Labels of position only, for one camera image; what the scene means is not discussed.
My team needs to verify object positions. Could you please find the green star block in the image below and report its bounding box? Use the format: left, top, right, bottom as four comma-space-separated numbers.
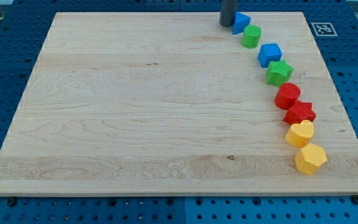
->
266, 60, 294, 87

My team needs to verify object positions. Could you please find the green cylinder block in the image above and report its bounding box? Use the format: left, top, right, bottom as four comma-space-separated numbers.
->
241, 25, 262, 49

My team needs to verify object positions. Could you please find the red cylinder block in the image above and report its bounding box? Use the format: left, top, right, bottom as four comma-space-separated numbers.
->
274, 82, 301, 110

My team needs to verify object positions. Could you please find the yellow heart block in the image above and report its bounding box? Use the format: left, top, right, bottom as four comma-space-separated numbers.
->
285, 120, 314, 148

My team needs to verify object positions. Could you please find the light wooden board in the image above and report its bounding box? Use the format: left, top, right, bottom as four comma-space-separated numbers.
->
0, 12, 358, 197

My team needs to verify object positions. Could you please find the yellow hexagon block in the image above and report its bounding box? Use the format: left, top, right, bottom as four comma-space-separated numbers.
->
295, 143, 328, 175

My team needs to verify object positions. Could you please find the blue triangle block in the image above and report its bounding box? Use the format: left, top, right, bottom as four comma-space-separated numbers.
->
232, 12, 251, 35

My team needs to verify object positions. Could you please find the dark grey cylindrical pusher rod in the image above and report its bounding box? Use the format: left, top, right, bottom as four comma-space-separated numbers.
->
219, 0, 237, 27

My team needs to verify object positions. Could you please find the white fiducial marker tag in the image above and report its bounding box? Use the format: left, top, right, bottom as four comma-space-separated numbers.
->
311, 22, 337, 37

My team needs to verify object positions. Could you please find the red star block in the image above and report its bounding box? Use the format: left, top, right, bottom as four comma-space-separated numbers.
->
283, 101, 316, 125

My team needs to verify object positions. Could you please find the blue cube block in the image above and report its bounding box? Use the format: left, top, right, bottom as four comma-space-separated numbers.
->
258, 43, 282, 68

